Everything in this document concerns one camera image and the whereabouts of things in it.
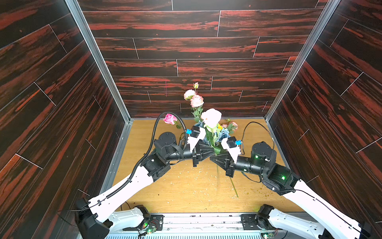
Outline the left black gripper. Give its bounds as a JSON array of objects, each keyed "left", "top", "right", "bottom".
[{"left": 162, "top": 143, "right": 215, "bottom": 169}]

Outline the pale pink flower stem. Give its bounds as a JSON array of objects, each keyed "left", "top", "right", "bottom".
[{"left": 223, "top": 119, "right": 239, "bottom": 198}]

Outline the single magenta rose stem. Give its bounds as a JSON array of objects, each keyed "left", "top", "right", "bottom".
[{"left": 163, "top": 114, "right": 183, "bottom": 129}]

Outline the pink peony flower stem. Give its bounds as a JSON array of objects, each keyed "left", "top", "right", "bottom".
[{"left": 184, "top": 82, "right": 204, "bottom": 122}]

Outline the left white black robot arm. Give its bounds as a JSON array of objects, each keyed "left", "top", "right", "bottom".
[{"left": 75, "top": 132, "right": 215, "bottom": 239}]

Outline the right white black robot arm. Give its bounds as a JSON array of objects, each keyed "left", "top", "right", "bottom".
[{"left": 210, "top": 142, "right": 372, "bottom": 239}]

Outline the blue rose bouquet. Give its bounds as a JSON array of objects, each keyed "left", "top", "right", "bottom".
[{"left": 195, "top": 120, "right": 230, "bottom": 147}]

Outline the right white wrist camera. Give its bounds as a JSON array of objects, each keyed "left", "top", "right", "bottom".
[{"left": 221, "top": 137, "right": 242, "bottom": 163}]

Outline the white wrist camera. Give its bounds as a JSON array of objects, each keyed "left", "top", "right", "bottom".
[
  {"left": 186, "top": 125, "right": 206, "bottom": 151},
  {"left": 221, "top": 137, "right": 242, "bottom": 163}
]

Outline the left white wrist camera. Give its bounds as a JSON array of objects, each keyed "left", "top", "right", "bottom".
[{"left": 186, "top": 125, "right": 206, "bottom": 151}]

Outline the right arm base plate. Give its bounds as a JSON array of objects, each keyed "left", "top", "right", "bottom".
[{"left": 240, "top": 214, "right": 277, "bottom": 231}]

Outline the front aluminium rail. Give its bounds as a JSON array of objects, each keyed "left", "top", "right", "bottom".
[{"left": 76, "top": 213, "right": 332, "bottom": 239}]

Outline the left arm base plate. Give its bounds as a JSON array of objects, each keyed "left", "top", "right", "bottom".
[{"left": 122, "top": 214, "right": 164, "bottom": 233}]

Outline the right aluminium frame post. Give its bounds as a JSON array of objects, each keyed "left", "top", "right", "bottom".
[{"left": 265, "top": 0, "right": 340, "bottom": 124}]

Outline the aluminium frame post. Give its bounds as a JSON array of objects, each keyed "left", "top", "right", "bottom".
[
  {"left": 64, "top": 0, "right": 131, "bottom": 123},
  {"left": 265, "top": 0, "right": 340, "bottom": 124}
]

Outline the left aluminium frame post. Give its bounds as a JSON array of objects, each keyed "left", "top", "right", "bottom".
[{"left": 64, "top": 0, "right": 131, "bottom": 123}]

